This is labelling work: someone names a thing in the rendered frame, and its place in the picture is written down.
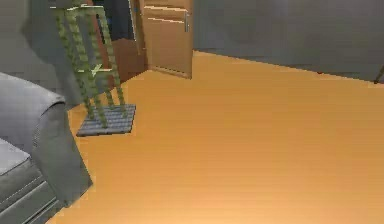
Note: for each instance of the brown wooden room door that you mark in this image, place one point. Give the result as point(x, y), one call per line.
point(168, 40)

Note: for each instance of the grey floor mat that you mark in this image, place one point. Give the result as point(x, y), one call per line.
point(110, 121)

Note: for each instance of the dark furniture leg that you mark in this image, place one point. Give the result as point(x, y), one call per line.
point(379, 75)

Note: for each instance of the grey sofa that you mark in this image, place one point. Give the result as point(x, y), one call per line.
point(30, 140)

